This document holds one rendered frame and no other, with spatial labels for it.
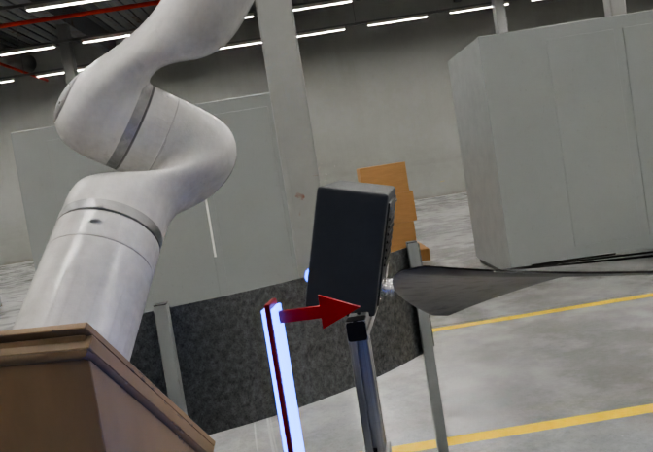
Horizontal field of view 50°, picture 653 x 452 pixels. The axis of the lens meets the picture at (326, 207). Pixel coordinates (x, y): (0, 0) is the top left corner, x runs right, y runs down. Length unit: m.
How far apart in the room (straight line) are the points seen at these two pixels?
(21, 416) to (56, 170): 6.15
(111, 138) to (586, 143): 6.14
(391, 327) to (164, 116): 1.74
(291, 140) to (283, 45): 0.63
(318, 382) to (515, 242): 4.53
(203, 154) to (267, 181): 5.52
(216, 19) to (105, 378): 0.46
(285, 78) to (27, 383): 4.17
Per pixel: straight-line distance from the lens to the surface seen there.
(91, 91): 0.89
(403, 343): 2.58
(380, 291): 1.09
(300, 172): 4.68
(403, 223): 8.56
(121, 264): 0.77
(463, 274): 0.40
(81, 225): 0.79
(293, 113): 4.70
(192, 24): 0.89
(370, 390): 1.06
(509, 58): 6.68
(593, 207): 6.86
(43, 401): 0.66
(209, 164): 0.89
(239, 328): 2.18
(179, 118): 0.91
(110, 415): 0.65
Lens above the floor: 1.28
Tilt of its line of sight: 3 degrees down
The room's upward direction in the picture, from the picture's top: 9 degrees counter-clockwise
